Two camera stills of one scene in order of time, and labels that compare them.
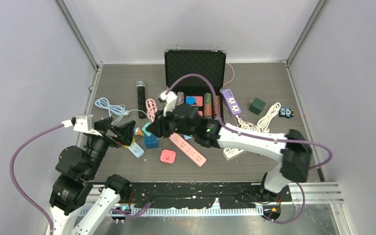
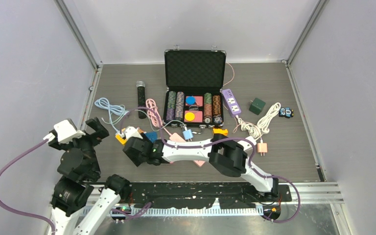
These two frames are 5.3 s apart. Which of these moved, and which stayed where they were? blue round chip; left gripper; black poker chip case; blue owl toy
Moved: left gripper
Stayed: black poker chip case; blue owl toy; blue round chip
